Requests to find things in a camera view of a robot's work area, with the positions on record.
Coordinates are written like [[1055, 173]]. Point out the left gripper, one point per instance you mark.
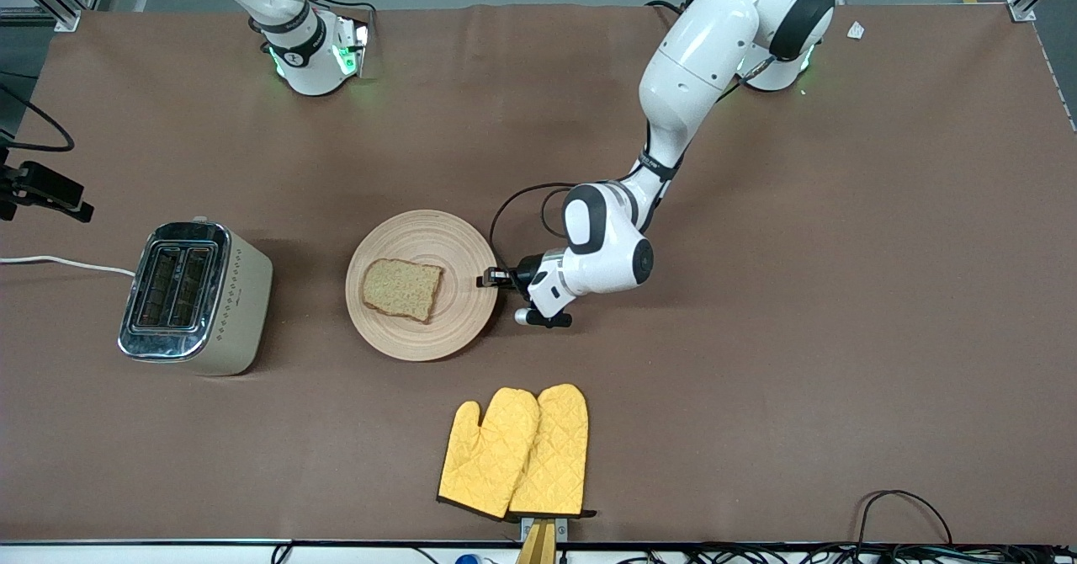
[[519, 276]]

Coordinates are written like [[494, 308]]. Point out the round wooden plate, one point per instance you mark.
[[454, 320]]

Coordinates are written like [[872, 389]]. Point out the brown toast slice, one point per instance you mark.
[[402, 289]]

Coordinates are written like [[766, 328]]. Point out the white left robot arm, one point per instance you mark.
[[707, 50]]

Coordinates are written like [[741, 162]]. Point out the yellow quilted oven mitt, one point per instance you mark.
[[488, 463], [559, 454]]

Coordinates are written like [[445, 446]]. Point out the beige chrome two-slot toaster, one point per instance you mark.
[[240, 311]]

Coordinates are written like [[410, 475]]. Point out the small blue object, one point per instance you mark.
[[471, 559]]

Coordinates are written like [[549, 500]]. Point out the small white paper scrap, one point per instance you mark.
[[856, 30]]

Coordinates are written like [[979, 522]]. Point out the small metal bracket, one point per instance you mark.
[[562, 530]]

